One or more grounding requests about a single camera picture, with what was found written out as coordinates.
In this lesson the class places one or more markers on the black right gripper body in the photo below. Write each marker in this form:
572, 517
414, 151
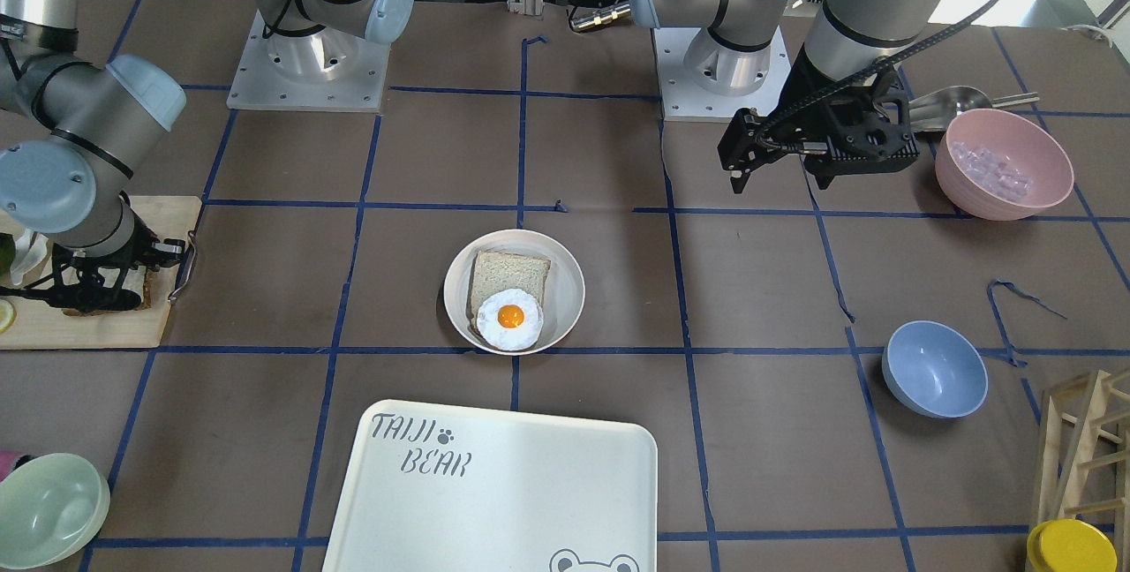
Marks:
132, 247

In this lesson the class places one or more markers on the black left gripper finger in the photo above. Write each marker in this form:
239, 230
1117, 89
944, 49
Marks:
739, 179

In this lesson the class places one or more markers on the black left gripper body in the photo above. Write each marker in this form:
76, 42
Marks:
805, 94

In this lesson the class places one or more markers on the white round plate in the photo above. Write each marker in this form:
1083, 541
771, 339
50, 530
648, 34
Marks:
561, 299

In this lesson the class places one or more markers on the bread slice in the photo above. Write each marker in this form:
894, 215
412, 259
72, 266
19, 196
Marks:
495, 271
109, 290

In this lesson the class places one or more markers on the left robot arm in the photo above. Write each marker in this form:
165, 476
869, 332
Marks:
848, 41

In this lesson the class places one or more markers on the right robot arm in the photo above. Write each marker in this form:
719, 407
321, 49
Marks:
102, 122

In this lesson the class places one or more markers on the white plastic spoon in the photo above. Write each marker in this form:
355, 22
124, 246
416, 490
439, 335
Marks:
31, 249

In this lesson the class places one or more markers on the lemon half slice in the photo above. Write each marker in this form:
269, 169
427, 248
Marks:
8, 315

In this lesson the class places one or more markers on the dark green avocado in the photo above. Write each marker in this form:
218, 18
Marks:
7, 253

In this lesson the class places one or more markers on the metal scoop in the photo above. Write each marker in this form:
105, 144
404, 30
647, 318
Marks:
933, 112

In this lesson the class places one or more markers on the pink bowl with ice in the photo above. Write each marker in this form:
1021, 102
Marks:
997, 166

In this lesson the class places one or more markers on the light green bowl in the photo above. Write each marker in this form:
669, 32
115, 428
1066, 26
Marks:
51, 507

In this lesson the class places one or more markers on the blue bowl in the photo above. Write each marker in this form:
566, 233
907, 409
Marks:
934, 370

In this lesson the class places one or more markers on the fried egg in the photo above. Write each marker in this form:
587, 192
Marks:
510, 320

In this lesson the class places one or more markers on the cream serving tray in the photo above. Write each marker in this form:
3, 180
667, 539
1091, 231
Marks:
436, 487

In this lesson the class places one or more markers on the wooden cup rack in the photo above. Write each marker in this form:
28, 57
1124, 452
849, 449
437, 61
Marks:
1083, 431

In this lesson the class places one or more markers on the yellow cup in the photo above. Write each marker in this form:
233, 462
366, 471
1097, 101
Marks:
1068, 544

